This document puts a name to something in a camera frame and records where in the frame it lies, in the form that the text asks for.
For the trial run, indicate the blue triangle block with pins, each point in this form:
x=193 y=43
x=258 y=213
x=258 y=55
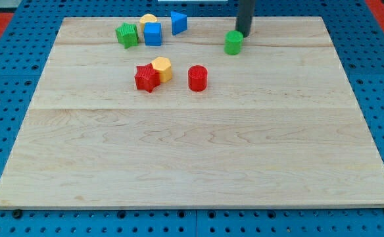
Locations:
x=179 y=22

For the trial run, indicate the wooden board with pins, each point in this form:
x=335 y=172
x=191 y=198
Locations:
x=277 y=127

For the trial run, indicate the red cylinder block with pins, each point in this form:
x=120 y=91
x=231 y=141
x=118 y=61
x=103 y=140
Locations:
x=197 y=78

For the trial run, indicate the red star block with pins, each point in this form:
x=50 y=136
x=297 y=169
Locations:
x=146 y=78

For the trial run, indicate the yellow hexagon block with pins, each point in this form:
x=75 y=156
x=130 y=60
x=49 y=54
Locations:
x=164 y=67

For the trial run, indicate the green cylinder block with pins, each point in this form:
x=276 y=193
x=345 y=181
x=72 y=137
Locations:
x=233 y=42

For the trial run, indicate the blue cube block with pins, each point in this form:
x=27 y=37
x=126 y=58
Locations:
x=153 y=34

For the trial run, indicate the green star block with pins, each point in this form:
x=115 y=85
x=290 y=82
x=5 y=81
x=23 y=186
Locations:
x=127 y=35

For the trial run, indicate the yellow rounded block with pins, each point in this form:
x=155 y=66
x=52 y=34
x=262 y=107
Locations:
x=146 y=18

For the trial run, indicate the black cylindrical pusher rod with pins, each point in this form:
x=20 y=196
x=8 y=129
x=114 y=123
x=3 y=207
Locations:
x=244 y=16

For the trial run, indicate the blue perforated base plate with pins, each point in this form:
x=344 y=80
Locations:
x=357 y=31

